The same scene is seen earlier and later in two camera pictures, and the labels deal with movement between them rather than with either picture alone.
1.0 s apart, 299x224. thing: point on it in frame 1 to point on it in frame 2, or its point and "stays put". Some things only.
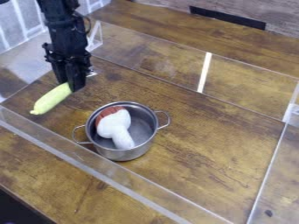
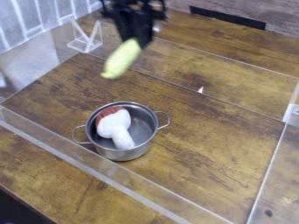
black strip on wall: [214, 14] stays put
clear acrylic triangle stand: [95, 38] stays put
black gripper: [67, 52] to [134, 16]
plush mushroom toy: [112, 124] stays put
